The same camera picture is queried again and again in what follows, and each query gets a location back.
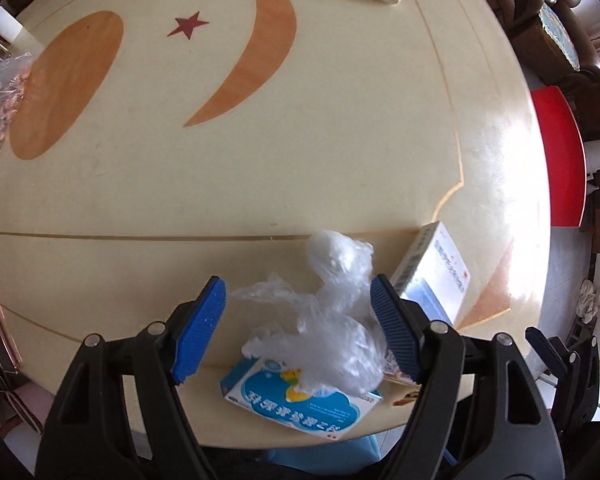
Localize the blue cartoon medicine box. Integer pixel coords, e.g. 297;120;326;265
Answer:
219;355;383;443

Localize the white and blue medicine box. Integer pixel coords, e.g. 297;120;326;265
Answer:
389;221;473;326

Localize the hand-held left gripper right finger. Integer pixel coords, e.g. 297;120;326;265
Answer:
370;274;566;480

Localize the white paper roll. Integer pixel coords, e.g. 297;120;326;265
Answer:
0;6;25;41

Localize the light blue stool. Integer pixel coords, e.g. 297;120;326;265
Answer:
270;435;381;467

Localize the clear plastic bag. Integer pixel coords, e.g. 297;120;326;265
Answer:
228;230;388;395

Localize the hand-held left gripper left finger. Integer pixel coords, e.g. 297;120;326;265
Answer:
35;276;227;480

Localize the red plastic chair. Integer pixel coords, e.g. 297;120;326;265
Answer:
530;86;588;227

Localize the brown leather armchair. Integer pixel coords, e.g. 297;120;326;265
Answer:
472;0;600;91

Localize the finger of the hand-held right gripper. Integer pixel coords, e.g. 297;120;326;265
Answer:
526;326;581;413
562;337;600;441

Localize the brown and purple box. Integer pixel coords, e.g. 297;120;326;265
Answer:
380;350;423;408

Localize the phone with pink edge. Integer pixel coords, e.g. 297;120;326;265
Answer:
0;267;23;373

